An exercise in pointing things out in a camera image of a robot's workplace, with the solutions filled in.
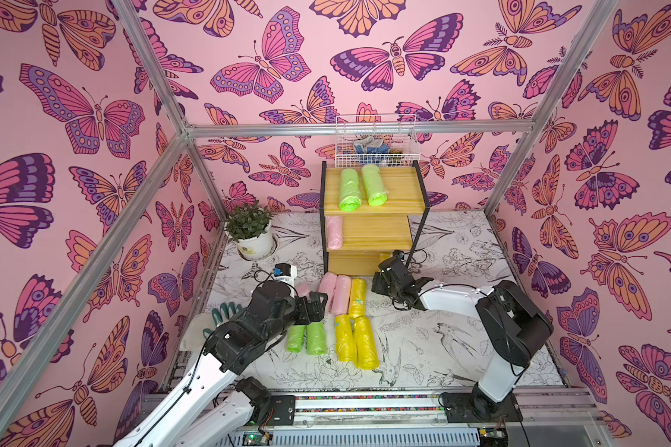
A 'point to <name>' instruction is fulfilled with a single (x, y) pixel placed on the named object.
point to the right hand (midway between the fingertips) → (381, 278)
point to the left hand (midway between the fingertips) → (317, 295)
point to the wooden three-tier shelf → (349, 259)
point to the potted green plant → (250, 225)
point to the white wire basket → (379, 150)
